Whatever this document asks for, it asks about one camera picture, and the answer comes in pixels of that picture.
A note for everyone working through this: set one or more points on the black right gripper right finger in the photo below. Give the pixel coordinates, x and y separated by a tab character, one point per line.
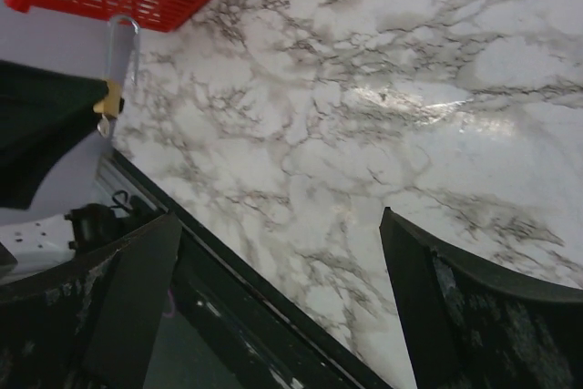
470	323

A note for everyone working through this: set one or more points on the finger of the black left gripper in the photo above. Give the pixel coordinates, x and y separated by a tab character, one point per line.
44	114

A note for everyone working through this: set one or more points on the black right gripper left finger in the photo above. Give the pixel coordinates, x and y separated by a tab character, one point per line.
91	322

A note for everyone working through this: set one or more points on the small silver key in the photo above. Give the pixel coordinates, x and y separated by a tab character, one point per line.
104	126

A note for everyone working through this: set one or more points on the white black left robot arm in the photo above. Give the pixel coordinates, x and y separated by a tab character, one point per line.
66	218

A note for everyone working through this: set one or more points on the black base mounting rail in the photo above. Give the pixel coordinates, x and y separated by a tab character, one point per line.
261	336

